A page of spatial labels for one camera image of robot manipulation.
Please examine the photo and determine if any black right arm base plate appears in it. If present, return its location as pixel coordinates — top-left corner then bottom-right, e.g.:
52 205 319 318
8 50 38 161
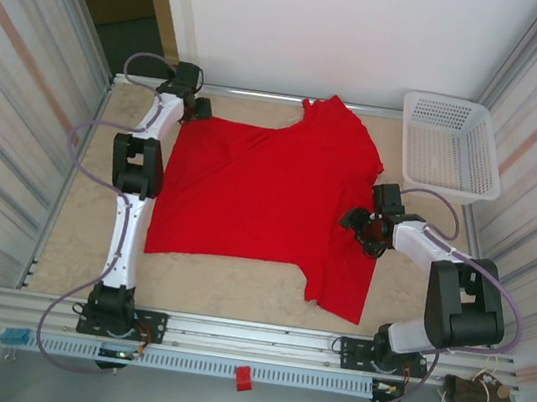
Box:
334 333 431 383

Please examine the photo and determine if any white door frame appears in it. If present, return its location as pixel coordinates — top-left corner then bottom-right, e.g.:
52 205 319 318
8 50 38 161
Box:
138 0 214 85

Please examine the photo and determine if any brown cloth pouch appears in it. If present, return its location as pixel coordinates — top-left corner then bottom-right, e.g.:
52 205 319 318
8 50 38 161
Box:
440 371 519 402

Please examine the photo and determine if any white perforated plastic basket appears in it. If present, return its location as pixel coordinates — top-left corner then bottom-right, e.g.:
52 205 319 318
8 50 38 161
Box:
389 88 515 211

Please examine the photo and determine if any small circuit board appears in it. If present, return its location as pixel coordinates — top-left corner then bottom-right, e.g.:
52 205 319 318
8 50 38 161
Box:
96 345 146 365
370 377 407 399

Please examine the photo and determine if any aluminium table frame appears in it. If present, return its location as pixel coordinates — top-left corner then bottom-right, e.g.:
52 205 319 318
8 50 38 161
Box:
0 53 537 402

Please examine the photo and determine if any beige string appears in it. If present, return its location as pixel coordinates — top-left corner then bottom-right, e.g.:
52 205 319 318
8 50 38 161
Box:
437 346 505 402

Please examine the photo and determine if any small blue plastic block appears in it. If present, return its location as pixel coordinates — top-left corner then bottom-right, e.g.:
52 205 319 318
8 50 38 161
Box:
0 325 34 348

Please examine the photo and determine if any red t-shirt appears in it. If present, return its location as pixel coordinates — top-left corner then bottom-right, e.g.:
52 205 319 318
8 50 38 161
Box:
137 69 401 327

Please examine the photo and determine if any small red plastic block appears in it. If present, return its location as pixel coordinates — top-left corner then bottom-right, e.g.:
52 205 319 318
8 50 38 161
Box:
232 364 257 394

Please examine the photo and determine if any grey slotted cable duct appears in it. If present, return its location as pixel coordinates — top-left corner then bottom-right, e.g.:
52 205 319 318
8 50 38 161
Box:
31 330 377 402

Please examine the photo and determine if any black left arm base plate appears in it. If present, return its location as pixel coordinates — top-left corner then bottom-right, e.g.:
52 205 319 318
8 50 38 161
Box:
76 300 170 347

